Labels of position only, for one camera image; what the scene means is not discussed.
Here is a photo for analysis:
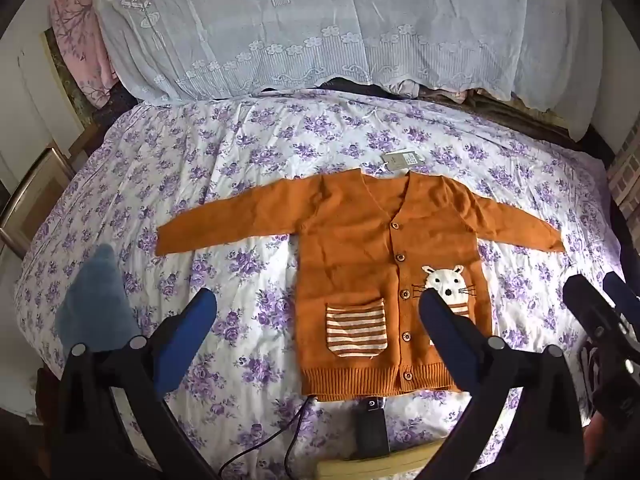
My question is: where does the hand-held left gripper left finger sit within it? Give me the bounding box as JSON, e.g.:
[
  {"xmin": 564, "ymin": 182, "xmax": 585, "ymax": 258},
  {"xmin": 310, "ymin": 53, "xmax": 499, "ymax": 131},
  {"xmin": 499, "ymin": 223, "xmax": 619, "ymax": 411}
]
[{"xmin": 50, "ymin": 287, "xmax": 221, "ymax": 480}]

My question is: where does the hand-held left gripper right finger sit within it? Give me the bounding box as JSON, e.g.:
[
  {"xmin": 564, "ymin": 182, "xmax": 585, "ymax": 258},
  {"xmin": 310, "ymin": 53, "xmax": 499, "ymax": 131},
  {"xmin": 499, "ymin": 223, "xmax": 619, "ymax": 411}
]
[{"xmin": 417, "ymin": 290, "xmax": 586, "ymax": 480}]

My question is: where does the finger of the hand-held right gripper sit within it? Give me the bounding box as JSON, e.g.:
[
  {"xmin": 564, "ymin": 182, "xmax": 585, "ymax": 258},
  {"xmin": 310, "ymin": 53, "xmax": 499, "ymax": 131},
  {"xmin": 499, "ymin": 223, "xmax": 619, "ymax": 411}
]
[
  {"xmin": 602, "ymin": 271, "xmax": 632, "ymax": 321},
  {"xmin": 562, "ymin": 275, "xmax": 631, "ymax": 361}
]

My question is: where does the orange knitted cardigan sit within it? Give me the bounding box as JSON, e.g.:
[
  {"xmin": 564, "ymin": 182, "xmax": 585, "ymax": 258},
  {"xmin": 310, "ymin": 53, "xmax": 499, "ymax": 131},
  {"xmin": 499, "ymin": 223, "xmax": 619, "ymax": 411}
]
[{"xmin": 156, "ymin": 167, "xmax": 567, "ymax": 403}]

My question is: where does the person's right hand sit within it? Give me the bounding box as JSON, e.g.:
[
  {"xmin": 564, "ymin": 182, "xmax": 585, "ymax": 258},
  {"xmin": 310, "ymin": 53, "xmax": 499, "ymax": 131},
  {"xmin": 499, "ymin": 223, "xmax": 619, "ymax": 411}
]
[{"xmin": 582, "ymin": 412, "xmax": 610, "ymax": 463}]

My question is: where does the blue-grey fuzzy cloth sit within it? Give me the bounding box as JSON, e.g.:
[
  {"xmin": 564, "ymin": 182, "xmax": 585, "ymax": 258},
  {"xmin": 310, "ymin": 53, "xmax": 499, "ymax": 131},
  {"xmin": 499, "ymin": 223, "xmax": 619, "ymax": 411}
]
[{"xmin": 55, "ymin": 244, "xmax": 142, "ymax": 356}]

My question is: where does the black power adapter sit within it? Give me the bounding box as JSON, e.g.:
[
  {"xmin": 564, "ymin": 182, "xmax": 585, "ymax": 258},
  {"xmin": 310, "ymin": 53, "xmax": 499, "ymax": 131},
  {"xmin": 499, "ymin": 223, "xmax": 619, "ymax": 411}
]
[{"xmin": 352, "ymin": 396, "xmax": 391, "ymax": 460}]

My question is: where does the pale wooden board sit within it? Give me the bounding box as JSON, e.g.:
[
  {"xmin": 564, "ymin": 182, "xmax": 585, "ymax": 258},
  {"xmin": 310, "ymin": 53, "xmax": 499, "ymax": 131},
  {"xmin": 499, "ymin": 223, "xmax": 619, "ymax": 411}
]
[{"xmin": 317, "ymin": 440, "xmax": 446, "ymax": 480}]

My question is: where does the clothing tag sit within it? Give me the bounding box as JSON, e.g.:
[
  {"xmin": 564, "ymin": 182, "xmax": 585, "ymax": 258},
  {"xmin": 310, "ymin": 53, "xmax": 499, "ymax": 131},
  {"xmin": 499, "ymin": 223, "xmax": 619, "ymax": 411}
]
[{"xmin": 381, "ymin": 151, "xmax": 425, "ymax": 168}]

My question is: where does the purple floral bedsheet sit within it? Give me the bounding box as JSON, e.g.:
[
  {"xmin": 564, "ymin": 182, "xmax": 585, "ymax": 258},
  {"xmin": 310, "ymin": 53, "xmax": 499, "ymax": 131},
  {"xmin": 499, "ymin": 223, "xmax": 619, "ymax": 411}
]
[{"xmin": 15, "ymin": 87, "xmax": 623, "ymax": 480}]

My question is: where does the pink floral cloth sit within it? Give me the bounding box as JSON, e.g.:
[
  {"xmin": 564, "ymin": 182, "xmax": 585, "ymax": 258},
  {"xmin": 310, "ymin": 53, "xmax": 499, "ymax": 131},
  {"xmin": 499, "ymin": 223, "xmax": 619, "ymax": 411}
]
[{"xmin": 49, "ymin": 0, "xmax": 118, "ymax": 108}]

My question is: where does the white lace cloth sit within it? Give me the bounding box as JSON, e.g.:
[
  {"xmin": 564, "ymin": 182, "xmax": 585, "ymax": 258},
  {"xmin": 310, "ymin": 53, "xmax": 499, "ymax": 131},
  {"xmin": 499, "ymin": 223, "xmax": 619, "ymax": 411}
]
[{"xmin": 90, "ymin": 0, "xmax": 603, "ymax": 143}]

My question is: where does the black cable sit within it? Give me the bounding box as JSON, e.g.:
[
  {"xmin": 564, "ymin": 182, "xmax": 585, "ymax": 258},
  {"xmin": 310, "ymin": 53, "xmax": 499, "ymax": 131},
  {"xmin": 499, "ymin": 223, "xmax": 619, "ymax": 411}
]
[{"xmin": 217, "ymin": 396, "xmax": 318, "ymax": 478}]

